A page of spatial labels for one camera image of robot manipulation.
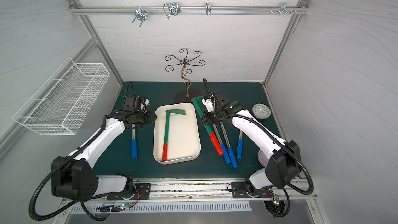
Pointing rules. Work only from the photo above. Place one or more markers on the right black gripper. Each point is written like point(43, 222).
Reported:
point(207, 118)

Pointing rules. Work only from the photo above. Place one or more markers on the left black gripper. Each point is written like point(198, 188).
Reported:
point(149, 117)

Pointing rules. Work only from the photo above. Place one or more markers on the green hoe red grip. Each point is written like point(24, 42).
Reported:
point(167, 129)
point(210, 132)

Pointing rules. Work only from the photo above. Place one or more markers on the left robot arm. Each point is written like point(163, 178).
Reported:
point(72, 177)

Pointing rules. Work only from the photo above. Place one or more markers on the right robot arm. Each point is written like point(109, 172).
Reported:
point(283, 158)

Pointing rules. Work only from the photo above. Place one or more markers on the white storage box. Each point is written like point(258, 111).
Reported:
point(184, 140)

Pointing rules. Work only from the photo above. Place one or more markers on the metal jewelry tree stand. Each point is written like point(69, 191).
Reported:
point(190, 93)

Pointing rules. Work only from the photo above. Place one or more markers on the tape roll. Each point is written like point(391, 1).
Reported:
point(261, 111)

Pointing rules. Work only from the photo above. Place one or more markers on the purple bowl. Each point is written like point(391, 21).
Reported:
point(263, 159)

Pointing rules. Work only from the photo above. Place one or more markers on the metal hook clamp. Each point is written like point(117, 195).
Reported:
point(140, 15)
point(283, 10)
point(171, 9)
point(208, 9)

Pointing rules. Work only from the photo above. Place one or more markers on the aluminium crossbar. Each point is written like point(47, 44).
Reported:
point(185, 10)

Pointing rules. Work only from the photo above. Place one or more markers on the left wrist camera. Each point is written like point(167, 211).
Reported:
point(135, 104)

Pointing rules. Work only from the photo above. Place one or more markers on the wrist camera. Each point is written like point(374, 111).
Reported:
point(216, 102)
point(135, 104)

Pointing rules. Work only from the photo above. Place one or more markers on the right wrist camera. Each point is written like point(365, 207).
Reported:
point(216, 102)

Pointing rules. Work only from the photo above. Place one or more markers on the white wire basket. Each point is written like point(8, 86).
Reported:
point(60, 106)

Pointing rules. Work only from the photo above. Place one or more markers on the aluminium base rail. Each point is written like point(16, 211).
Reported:
point(194, 189)

